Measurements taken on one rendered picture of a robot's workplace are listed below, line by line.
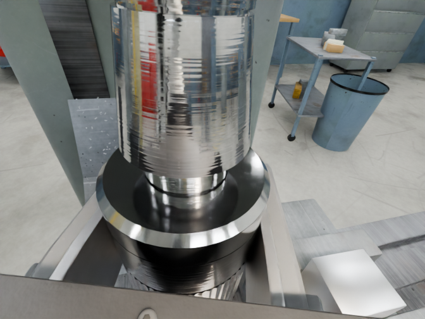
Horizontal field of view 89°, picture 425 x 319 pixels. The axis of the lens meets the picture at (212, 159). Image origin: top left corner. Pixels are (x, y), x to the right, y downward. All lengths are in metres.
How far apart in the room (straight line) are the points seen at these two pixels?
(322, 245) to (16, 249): 1.63
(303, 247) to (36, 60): 0.47
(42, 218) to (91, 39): 1.50
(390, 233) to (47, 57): 0.66
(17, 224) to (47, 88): 1.45
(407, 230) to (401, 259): 0.08
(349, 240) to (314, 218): 0.07
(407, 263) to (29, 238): 1.71
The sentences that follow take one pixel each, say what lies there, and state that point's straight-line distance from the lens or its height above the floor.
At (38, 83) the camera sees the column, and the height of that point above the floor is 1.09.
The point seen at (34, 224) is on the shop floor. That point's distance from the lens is 1.80.
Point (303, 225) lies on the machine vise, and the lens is 0.36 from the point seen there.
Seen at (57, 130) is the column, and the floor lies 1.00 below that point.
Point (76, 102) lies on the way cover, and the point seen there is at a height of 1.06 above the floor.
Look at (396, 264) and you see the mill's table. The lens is 0.50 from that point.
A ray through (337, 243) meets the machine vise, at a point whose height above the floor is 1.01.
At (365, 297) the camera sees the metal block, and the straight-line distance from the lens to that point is 0.26.
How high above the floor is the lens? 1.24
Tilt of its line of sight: 39 degrees down
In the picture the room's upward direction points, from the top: 5 degrees clockwise
